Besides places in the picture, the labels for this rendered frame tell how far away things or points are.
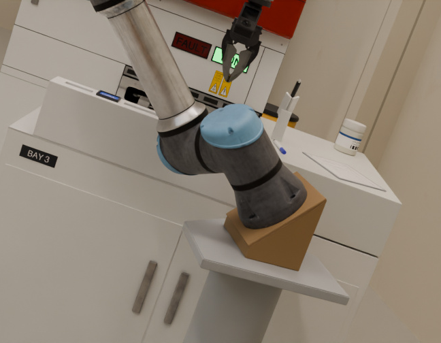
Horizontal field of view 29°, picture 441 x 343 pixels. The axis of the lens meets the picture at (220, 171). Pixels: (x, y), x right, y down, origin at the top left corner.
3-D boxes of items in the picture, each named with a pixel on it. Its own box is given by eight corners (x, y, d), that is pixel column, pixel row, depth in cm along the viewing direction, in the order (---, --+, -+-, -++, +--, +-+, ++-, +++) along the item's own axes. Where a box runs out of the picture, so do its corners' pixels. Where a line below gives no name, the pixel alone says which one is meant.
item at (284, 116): (268, 134, 236) (285, 89, 233) (281, 139, 236) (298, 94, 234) (269, 137, 230) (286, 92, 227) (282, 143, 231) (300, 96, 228)
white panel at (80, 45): (1, 71, 266) (39, -53, 257) (245, 158, 270) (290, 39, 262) (-2, 71, 263) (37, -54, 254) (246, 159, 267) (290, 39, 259)
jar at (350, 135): (331, 145, 259) (343, 116, 257) (353, 153, 259) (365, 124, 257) (334, 150, 252) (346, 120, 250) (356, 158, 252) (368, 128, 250)
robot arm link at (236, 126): (258, 185, 167) (226, 128, 162) (212, 186, 177) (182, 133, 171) (290, 150, 173) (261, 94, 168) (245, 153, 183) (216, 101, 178)
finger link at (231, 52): (227, 79, 210) (240, 44, 208) (226, 82, 204) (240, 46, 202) (215, 75, 209) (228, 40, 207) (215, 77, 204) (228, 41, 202)
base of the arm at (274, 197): (312, 205, 170) (292, 166, 167) (246, 238, 172) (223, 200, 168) (301, 176, 184) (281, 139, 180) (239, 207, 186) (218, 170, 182)
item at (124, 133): (40, 128, 213) (56, 75, 210) (246, 201, 216) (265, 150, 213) (31, 134, 204) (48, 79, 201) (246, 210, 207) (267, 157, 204)
